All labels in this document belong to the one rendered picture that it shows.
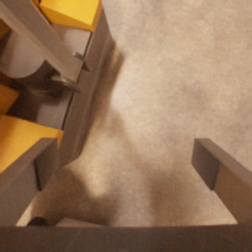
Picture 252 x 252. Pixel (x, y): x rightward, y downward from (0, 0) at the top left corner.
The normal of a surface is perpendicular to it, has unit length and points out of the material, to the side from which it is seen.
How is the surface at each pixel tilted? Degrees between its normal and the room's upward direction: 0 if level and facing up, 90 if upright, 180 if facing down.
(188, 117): 0
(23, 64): 0
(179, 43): 0
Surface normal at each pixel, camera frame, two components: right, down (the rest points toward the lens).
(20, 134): 0.28, 0.00
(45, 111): -0.08, -0.11
